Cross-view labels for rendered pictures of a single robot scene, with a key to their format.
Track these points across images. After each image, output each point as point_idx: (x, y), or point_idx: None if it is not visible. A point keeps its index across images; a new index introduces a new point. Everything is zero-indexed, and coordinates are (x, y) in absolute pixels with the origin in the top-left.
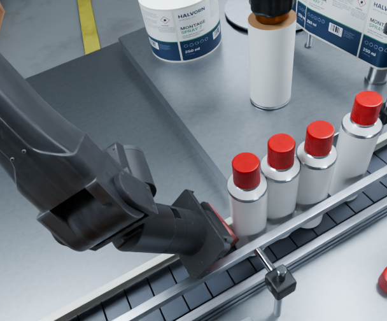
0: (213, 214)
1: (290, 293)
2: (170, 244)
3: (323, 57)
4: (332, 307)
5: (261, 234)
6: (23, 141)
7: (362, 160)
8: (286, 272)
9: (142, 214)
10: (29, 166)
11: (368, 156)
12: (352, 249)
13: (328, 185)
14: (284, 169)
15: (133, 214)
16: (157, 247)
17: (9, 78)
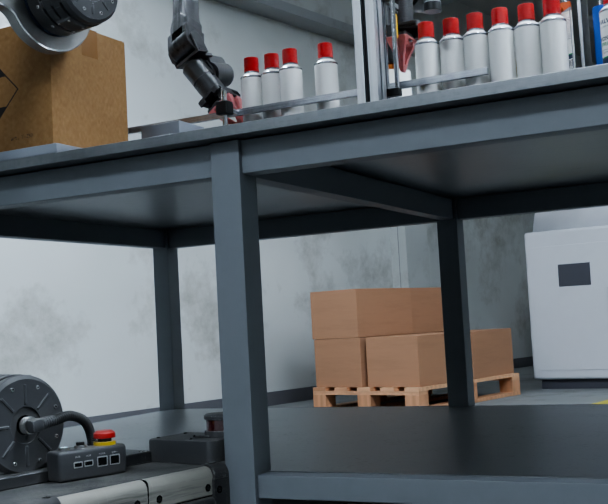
0: (232, 92)
1: (223, 111)
2: (199, 77)
3: None
4: None
5: (250, 117)
6: (179, 10)
7: (318, 84)
8: (223, 90)
9: (192, 44)
10: (176, 18)
11: (321, 81)
12: None
13: (288, 87)
14: (266, 67)
15: (188, 38)
16: (193, 74)
17: (192, 1)
